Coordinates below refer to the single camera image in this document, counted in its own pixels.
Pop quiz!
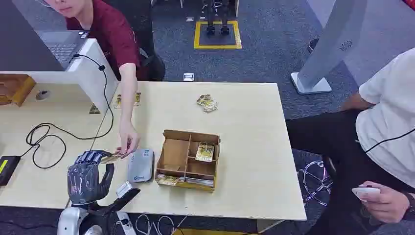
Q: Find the person's hand holding card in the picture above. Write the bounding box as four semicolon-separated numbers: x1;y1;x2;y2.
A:
115;122;141;159

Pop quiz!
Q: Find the seated person's hand with remote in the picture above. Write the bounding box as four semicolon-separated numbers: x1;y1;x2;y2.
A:
356;181;412;224

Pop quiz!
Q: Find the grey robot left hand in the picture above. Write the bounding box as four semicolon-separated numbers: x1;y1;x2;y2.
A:
67;149;115;206

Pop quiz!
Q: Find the yellow printed card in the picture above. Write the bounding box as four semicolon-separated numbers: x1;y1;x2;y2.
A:
100;153;122;164

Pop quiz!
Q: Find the black wristband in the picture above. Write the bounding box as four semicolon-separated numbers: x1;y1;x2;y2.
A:
401;191;415;222

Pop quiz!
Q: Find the grey card reader device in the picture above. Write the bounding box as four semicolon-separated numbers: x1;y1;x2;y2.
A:
126;148;155;184

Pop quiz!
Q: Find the yellow cards row on desk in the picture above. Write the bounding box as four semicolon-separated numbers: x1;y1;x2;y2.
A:
114;92;142;110

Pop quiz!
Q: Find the wooden card box with compartments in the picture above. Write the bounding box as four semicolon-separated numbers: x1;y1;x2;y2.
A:
154;129;221;193

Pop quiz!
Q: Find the yellow card stack in slot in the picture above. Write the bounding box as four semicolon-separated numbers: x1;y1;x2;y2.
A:
156;174;180;187

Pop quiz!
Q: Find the white power strip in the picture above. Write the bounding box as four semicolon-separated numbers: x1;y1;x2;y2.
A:
115;211;138;235

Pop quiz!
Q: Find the chrome chair base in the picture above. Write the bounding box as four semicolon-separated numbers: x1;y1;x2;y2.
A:
298;160;335;207

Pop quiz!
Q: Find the seated person beside desk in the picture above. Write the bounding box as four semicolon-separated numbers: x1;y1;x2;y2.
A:
286;47;415;235

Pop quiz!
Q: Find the yellow card standing in box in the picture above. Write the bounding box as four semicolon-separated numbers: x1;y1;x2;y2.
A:
195;141;216;163

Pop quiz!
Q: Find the black power adapter brick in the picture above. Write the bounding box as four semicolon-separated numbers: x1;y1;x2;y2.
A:
0;155;22;187

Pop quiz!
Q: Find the white desk partition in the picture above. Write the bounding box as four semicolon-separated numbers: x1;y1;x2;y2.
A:
0;38;119;115

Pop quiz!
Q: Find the pale card stack in slot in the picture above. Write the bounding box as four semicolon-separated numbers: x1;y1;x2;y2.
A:
185;177;215;188

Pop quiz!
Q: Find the loose pile of yellow cards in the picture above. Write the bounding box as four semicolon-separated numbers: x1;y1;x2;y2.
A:
196;94;219;114

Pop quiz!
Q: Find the person across desk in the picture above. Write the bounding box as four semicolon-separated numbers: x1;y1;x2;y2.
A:
41;0;166;159

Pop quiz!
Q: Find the brown wooden box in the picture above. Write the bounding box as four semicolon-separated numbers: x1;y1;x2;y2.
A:
0;73;37;108

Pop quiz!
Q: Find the yellow tape square on floor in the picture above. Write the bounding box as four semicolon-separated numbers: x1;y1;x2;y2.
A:
193;20;243;50

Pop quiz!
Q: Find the grey laptop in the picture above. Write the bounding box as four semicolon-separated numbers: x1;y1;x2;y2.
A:
0;0;91;72

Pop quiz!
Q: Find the white floor stand pillar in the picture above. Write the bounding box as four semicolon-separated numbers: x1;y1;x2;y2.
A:
290;0;369;95

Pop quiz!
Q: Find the round grey floor object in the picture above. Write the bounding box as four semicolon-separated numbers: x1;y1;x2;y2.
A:
306;37;321;54

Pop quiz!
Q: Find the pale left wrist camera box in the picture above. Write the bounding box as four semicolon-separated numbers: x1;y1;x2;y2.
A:
115;181;134;199

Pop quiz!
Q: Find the black power cable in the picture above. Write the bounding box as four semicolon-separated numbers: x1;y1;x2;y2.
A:
19;53;115;170

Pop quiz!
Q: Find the thin black cable on shirt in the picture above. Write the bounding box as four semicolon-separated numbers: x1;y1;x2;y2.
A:
364;127;415;154

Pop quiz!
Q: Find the white cable under desk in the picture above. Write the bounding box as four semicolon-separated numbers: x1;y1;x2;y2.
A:
134;213;189;235

